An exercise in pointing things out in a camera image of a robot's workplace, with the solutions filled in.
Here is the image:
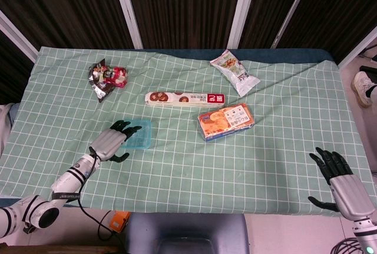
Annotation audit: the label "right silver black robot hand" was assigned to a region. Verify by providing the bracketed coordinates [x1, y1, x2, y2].
[307, 147, 373, 222]

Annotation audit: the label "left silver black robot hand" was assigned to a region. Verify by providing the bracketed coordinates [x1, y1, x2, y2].
[89, 120, 143, 163]

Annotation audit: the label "teal plastic box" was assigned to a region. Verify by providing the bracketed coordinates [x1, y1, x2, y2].
[119, 118, 153, 150]

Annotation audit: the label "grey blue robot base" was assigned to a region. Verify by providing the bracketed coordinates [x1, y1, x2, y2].
[125, 213, 250, 254]

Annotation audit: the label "long cookie box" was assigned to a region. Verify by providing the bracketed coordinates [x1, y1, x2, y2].
[144, 91, 227, 108]

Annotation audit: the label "orange blue biscuit box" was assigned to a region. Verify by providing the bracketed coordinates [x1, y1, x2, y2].
[197, 103, 254, 144]

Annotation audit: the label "dark silver snack packet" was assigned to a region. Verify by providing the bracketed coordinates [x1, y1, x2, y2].
[87, 58, 116, 103]

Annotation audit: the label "red snack packet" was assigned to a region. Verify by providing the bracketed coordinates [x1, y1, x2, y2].
[104, 66, 130, 89]

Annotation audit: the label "orange device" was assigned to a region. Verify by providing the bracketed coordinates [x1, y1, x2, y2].
[108, 211, 131, 233]

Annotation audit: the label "green white checkered tablecloth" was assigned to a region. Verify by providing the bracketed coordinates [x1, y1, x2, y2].
[0, 46, 377, 218]

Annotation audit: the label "white sneaker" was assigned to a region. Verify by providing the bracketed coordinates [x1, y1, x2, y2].
[353, 71, 376, 108]

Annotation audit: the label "white green snack bag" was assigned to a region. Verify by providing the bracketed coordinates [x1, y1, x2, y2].
[209, 49, 261, 98]

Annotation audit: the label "coiled black cables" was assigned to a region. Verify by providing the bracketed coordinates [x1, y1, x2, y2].
[331, 237, 362, 254]

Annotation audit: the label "black cable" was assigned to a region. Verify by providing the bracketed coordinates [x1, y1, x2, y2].
[77, 147, 130, 242]

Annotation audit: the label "white partition frame post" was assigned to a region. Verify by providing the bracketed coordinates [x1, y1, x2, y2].
[0, 9, 39, 63]
[227, 0, 260, 49]
[270, 0, 315, 49]
[338, 27, 377, 69]
[110, 0, 144, 50]

